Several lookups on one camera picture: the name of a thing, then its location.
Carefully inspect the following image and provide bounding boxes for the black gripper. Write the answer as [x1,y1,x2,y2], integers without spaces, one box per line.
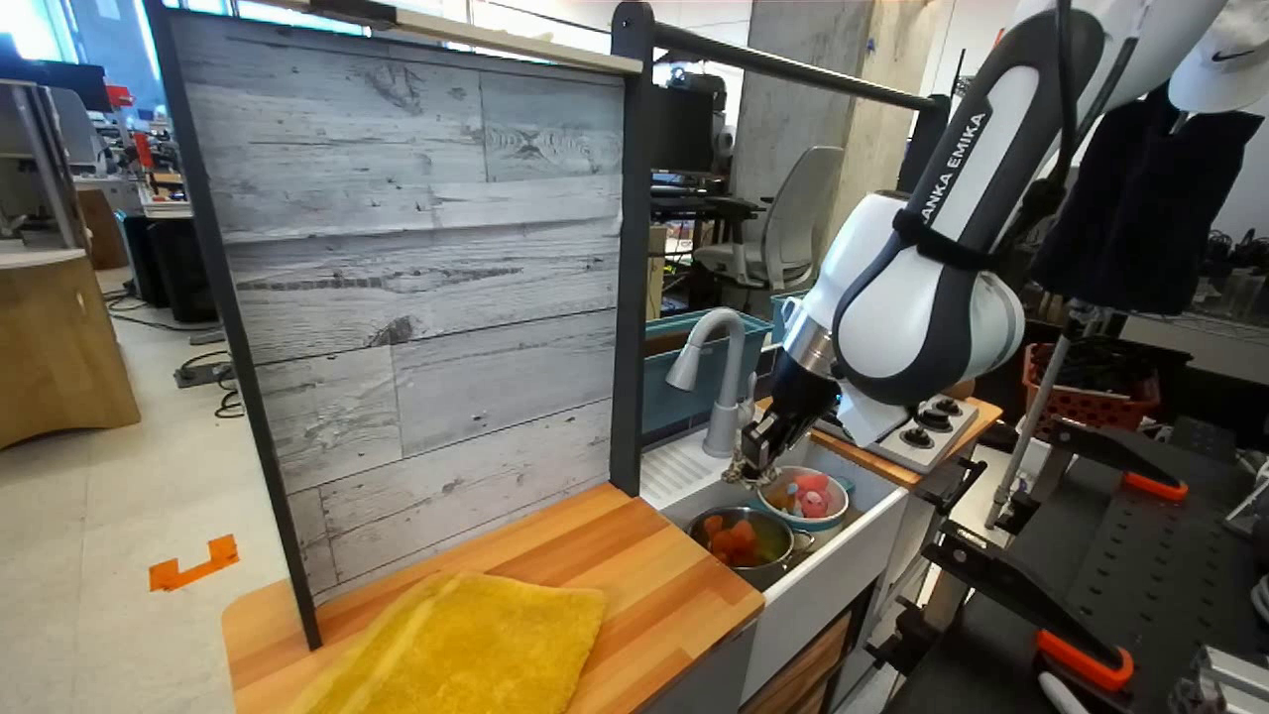
[734,361,841,482]

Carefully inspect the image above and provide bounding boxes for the pink plush toy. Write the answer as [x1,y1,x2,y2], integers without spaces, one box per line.
[773,472,847,525]

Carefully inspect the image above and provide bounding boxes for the toy stove black grates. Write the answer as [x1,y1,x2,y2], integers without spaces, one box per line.
[865,392,986,482]

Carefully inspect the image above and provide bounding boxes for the grey toy faucet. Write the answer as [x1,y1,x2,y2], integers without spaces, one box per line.
[664,304,762,466]

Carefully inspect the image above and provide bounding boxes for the white bowl teal rim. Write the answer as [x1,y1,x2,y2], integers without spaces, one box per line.
[751,462,858,536]

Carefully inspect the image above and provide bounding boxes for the empty teal planter box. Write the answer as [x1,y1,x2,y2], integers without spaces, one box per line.
[637,310,776,444]

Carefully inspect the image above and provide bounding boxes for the steel pot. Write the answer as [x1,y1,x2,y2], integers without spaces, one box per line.
[684,499,803,597]

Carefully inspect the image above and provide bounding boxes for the white toy sink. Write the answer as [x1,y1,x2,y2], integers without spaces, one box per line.
[637,404,919,706]

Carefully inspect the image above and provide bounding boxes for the grey tripod stand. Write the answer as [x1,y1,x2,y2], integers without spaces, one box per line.
[986,304,1105,536]

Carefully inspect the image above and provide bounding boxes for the red crate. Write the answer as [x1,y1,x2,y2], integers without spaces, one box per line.
[1021,336,1171,437]

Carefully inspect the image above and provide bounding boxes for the yellow towel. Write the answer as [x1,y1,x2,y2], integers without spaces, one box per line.
[291,566,613,714]

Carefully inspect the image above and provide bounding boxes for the grey wood backsplash panel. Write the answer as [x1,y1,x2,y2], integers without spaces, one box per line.
[163,11,633,603]

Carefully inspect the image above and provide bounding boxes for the black pegboard table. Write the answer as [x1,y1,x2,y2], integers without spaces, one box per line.
[846,418,1269,714]

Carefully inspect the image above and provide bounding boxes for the black hanging bag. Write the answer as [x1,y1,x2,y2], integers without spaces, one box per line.
[1033,105,1269,320]

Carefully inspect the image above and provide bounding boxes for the white cap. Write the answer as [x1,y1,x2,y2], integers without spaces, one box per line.
[1165,0,1269,125]

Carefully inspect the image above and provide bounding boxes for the tan wooden cabinet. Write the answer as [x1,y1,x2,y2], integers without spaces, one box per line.
[0,246,148,456]

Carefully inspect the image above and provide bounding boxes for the black clamp orange handle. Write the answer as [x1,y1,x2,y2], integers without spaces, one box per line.
[865,515,1141,702]
[1046,418,1195,512]

